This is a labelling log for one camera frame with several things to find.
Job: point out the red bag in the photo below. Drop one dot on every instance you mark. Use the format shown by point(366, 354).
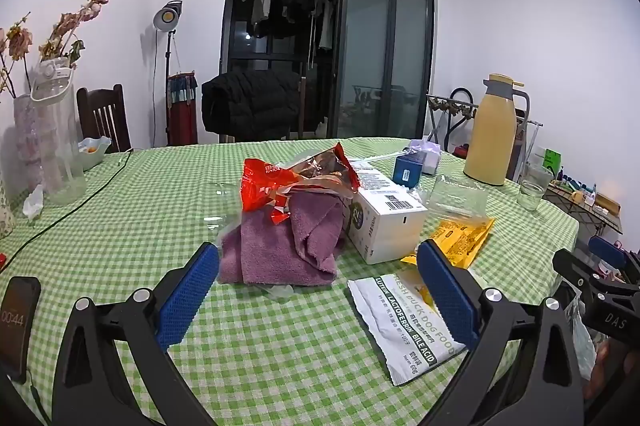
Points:
point(182, 120)

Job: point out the white wavy bowl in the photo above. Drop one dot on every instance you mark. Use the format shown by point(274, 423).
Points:
point(95, 155)

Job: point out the green checked tablecloth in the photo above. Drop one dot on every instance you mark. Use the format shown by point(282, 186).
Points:
point(280, 356)

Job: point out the purple tissue pack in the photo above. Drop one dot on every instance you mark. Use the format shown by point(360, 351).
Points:
point(430, 155)

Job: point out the white cardboard box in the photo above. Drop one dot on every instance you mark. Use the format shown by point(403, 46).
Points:
point(385, 226)

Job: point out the blue box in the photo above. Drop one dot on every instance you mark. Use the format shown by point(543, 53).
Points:
point(406, 171)

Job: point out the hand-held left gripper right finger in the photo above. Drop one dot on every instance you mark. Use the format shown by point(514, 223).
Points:
point(447, 296)

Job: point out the patterned ceramic pot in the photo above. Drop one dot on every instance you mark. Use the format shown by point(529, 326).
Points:
point(6, 216)

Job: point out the yellow snack packet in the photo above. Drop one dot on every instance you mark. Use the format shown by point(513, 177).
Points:
point(465, 236)

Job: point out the clear glass vase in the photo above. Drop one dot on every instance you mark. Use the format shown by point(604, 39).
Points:
point(24, 145)

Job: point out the cluttered side table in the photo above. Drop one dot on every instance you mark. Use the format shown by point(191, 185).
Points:
point(595, 211)

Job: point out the red snack wrapper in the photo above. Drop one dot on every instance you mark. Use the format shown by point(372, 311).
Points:
point(265, 186)

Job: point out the floor lamp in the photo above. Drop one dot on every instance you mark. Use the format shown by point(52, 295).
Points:
point(167, 15)

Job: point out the dark wooden chair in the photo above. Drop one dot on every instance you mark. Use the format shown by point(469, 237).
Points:
point(102, 115)

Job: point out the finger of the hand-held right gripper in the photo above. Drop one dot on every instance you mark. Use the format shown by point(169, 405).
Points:
point(607, 252)
point(580, 278)

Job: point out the white dog food packet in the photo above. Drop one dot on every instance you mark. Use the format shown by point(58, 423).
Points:
point(400, 331)

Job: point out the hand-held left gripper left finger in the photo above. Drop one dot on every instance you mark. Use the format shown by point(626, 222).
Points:
point(192, 291)

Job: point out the green box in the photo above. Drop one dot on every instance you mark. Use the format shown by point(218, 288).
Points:
point(552, 160)

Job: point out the clear plastic bag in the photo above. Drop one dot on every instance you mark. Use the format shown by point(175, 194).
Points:
point(457, 198)

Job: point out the black puffer jacket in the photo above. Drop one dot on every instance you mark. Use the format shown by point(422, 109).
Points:
point(250, 105)

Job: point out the dried flower bouquet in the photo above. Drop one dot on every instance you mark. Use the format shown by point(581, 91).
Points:
point(65, 25)

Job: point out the person's right hand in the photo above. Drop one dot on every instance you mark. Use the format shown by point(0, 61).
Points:
point(612, 368)

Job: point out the sliding glass door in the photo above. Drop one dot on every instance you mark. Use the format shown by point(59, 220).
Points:
point(370, 55)

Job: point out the crumpled white tissue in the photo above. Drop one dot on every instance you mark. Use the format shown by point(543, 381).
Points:
point(34, 206)

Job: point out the yellow thermos jug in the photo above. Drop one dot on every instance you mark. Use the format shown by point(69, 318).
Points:
point(490, 135)

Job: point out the clear water bottle white lid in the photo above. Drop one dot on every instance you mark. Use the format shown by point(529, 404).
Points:
point(57, 145)

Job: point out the metal folding rack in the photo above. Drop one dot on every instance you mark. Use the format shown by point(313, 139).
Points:
point(440, 103)

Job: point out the purple towel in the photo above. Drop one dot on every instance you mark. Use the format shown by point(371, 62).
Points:
point(270, 251)

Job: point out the black smartphone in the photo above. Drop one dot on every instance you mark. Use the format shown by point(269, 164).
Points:
point(17, 331)

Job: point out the clear drinking glass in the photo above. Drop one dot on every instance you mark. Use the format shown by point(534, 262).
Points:
point(532, 191)

